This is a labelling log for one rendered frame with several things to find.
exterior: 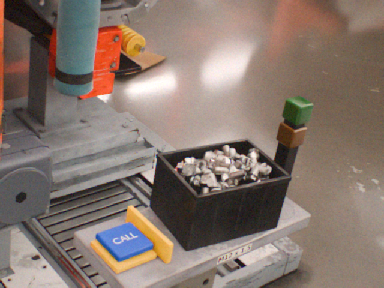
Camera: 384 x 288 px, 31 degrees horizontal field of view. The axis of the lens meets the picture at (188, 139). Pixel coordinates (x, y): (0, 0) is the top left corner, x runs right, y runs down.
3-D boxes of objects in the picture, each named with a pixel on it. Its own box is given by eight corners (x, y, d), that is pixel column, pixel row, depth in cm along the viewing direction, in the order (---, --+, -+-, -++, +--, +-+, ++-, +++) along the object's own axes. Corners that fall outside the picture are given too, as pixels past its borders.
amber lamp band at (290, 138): (288, 135, 132) (293, 117, 130) (303, 145, 130) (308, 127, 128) (274, 140, 130) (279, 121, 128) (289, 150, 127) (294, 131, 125)
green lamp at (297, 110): (294, 113, 130) (299, 94, 128) (309, 122, 127) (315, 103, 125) (280, 117, 127) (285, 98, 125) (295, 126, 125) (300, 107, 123)
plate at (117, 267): (129, 231, 118) (129, 227, 118) (156, 258, 113) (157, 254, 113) (89, 245, 113) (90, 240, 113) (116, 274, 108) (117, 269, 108)
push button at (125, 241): (128, 230, 117) (130, 220, 116) (152, 254, 113) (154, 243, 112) (93, 243, 113) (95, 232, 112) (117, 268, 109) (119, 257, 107)
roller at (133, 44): (89, 17, 194) (90, -2, 191) (150, 59, 175) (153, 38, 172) (71, 20, 190) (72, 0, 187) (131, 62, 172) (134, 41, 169)
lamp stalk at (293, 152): (275, 188, 138) (299, 97, 127) (286, 196, 135) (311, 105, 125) (264, 192, 136) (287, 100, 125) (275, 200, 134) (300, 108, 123)
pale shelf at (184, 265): (249, 182, 143) (252, 170, 142) (308, 227, 133) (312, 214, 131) (71, 245, 117) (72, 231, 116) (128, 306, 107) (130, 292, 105)
